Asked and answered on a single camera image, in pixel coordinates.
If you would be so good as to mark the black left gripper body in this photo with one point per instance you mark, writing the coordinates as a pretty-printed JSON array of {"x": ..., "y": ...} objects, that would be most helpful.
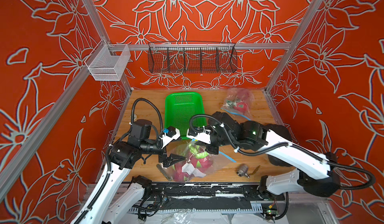
[{"x": 151, "y": 147}]

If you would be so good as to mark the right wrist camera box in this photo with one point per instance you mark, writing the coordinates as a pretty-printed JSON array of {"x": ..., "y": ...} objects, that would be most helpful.
[{"x": 204, "y": 136}]

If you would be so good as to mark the clear zip-top bag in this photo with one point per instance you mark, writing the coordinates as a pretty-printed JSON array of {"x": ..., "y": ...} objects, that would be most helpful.
[
  {"x": 241, "y": 93},
  {"x": 219, "y": 161}
]

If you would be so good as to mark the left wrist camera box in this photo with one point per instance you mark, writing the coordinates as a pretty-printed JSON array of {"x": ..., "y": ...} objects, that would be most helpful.
[{"x": 169, "y": 135}]

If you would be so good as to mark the pink dragon fruit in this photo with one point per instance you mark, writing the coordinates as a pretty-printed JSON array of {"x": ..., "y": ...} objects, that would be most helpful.
[
  {"x": 185, "y": 171},
  {"x": 199, "y": 155}
]

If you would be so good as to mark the clear acrylic wall bin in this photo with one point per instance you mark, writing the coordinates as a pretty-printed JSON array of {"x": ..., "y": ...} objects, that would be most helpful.
[{"x": 103, "y": 65}]

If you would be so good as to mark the grey L-shaped metal tool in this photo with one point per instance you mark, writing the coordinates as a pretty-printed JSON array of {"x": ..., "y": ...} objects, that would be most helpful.
[{"x": 164, "y": 172}]

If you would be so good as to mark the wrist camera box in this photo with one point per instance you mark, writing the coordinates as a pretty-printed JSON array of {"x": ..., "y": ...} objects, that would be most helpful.
[
  {"x": 204, "y": 136},
  {"x": 169, "y": 135}
]

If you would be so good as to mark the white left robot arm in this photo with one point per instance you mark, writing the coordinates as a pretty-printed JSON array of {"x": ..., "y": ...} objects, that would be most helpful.
[{"x": 143, "y": 138}]

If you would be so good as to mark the dragon fruit in far bag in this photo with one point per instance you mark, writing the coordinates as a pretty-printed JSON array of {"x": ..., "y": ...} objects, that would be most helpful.
[{"x": 237, "y": 106}]

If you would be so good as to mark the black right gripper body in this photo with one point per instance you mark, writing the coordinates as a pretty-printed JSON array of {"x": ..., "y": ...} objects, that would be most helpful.
[{"x": 218, "y": 138}]

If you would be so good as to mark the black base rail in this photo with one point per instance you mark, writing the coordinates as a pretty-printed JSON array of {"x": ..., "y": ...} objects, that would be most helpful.
[{"x": 249, "y": 191}]

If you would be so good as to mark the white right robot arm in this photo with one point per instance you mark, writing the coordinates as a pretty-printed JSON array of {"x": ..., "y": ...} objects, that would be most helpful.
[{"x": 313, "y": 173}]

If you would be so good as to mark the black oval pad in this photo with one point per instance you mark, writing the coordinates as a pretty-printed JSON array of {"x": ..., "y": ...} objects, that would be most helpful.
[{"x": 283, "y": 132}]

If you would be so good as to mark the black wire wall basket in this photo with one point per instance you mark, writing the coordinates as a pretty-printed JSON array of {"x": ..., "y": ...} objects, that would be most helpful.
[{"x": 182, "y": 57}]

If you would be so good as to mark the green plastic perforated basket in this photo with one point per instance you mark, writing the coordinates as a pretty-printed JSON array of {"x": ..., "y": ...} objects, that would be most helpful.
[{"x": 180, "y": 107}]

